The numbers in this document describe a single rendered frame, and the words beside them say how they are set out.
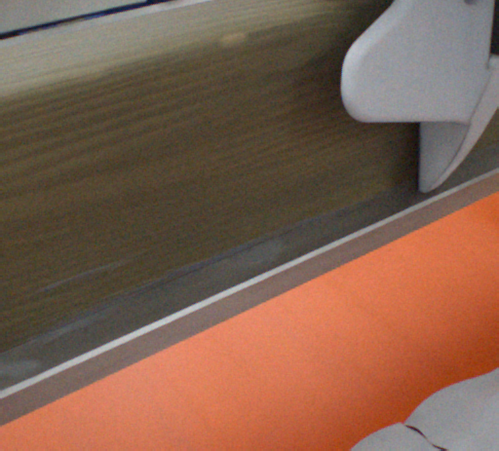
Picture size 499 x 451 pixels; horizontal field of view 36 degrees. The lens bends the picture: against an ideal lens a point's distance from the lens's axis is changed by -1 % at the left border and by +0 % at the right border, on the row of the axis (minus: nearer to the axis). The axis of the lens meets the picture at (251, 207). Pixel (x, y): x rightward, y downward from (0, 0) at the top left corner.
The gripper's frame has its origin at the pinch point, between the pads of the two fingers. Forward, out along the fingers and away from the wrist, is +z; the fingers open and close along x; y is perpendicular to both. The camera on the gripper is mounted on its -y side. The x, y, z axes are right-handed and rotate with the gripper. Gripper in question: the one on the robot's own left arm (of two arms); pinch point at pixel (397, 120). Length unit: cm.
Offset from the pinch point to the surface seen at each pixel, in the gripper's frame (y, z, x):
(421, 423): -0.7, 13.0, 2.5
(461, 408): -2.8, 13.1, 2.9
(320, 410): 1.9, 13.4, -0.8
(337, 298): -3.6, 13.4, -5.9
